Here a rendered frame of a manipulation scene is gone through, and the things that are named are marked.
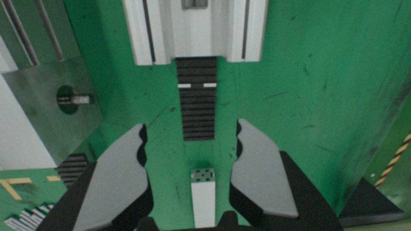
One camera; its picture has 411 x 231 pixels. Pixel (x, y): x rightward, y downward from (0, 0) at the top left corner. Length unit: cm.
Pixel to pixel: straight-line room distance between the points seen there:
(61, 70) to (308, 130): 35
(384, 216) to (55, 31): 76
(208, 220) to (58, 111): 31
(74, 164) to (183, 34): 23
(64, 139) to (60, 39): 10
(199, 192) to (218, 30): 25
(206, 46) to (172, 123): 13
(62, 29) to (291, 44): 26
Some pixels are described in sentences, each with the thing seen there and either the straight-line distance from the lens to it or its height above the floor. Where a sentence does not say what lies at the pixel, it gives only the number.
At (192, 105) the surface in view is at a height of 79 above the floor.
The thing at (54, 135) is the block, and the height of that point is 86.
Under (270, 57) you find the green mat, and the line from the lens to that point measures 24.
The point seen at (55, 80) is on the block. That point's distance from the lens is 22.
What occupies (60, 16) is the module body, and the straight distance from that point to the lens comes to 24.
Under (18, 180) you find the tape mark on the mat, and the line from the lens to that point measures 45.
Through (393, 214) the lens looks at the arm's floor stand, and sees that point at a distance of 70.
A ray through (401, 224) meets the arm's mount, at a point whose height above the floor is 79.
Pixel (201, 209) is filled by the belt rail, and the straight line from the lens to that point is 35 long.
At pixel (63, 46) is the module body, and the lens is 23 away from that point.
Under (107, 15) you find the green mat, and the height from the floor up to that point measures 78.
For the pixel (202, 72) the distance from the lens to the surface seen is 21.
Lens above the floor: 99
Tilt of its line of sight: 62 degrees down
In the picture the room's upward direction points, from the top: 172 degrees clockwise
